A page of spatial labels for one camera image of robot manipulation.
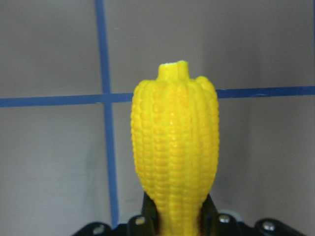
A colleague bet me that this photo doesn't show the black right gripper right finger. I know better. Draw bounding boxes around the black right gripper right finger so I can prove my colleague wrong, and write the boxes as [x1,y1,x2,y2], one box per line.
[200,194,243,236]

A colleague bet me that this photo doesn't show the yellow toy corn cob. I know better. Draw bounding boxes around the yellow toy corn cob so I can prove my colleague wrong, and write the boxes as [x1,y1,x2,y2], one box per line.
[130,60,220,236]

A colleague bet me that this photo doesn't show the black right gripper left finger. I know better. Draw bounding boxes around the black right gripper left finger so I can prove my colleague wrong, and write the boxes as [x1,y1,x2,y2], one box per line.
[126,192,157,236]

